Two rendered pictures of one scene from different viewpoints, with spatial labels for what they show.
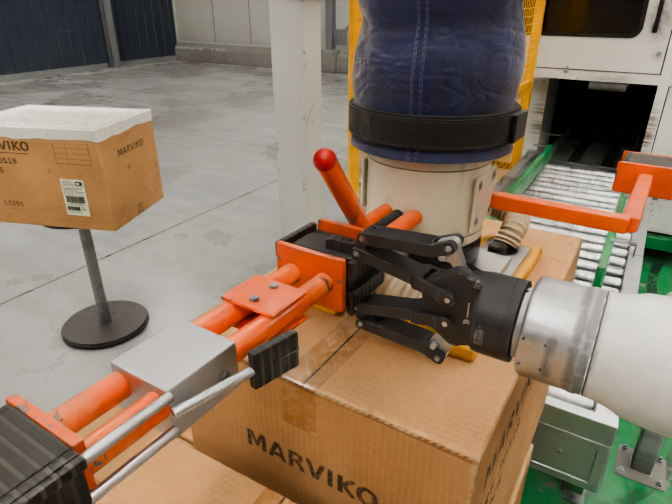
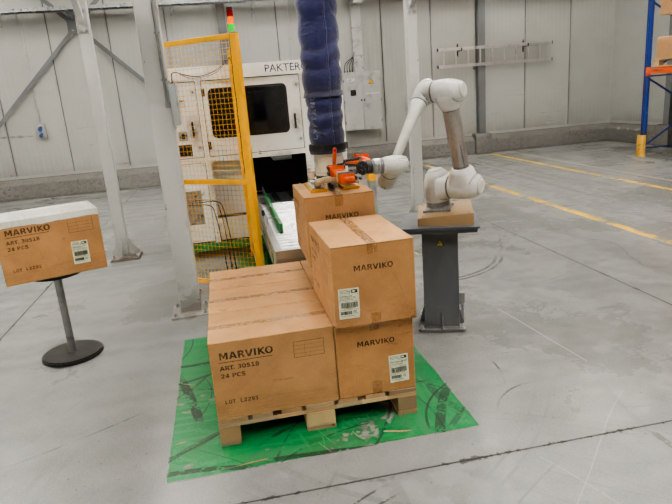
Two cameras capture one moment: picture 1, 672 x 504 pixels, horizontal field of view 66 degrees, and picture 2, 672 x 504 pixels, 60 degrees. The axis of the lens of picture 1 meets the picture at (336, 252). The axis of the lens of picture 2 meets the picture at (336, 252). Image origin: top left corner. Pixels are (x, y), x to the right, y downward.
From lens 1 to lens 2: 294 cm
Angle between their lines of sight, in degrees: 40
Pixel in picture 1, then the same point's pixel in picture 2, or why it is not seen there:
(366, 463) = (355, 205)
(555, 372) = (380, 168)
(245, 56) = not seen: outside the picture
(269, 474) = not seen: hidden behind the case
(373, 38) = (320, 130)
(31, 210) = (47, 269)
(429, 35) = (333, 128)
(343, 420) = (349, 197)
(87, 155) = (91, 223)
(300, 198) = (185, 232)
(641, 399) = (391, 166)
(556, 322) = (378, 161)
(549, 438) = not seen: hidden behind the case
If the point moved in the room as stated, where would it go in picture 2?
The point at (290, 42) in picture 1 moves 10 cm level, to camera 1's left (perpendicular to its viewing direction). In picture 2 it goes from (169, 150) to (157, 152)
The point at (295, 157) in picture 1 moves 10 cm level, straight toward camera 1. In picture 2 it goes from (179, 210) to (186, 211)
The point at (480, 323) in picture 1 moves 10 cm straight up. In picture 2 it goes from (368, 166) to (367, 148)
